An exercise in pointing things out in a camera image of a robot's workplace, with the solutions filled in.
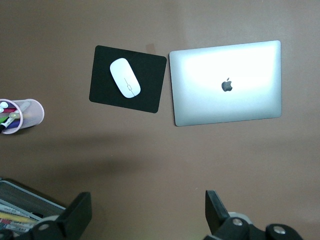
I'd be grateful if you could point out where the purple marker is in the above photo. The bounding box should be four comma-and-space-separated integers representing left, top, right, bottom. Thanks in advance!
3, 119, 21, 131

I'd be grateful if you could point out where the pink mesh pen cup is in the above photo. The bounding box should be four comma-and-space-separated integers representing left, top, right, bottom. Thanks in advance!
0, 98, 45, 135

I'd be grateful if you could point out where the silver laptop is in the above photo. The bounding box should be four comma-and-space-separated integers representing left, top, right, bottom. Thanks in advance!
169, 40, 282, 127

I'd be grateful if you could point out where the white computer mouse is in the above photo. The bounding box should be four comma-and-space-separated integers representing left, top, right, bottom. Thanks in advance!
109, 57, 142, 99

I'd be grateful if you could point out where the green marker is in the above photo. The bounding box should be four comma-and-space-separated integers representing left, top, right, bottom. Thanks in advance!
0, 112, 20, 126

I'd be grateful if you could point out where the yellow marker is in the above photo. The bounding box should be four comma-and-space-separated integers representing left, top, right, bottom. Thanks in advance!
0, 211, 37, 224

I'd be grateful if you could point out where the grey mesh marker tray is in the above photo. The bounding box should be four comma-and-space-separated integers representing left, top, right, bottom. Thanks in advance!
0, 177, 67, 232

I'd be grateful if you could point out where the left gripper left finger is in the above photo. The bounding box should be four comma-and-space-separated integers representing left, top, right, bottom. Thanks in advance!
0, 191, 93, 240

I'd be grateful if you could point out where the black mouse pad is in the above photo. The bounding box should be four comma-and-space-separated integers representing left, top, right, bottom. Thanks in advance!
89, 44, 168, 114

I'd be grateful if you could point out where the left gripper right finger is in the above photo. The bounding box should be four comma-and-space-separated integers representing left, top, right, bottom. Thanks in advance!
203, 189, 305, 240

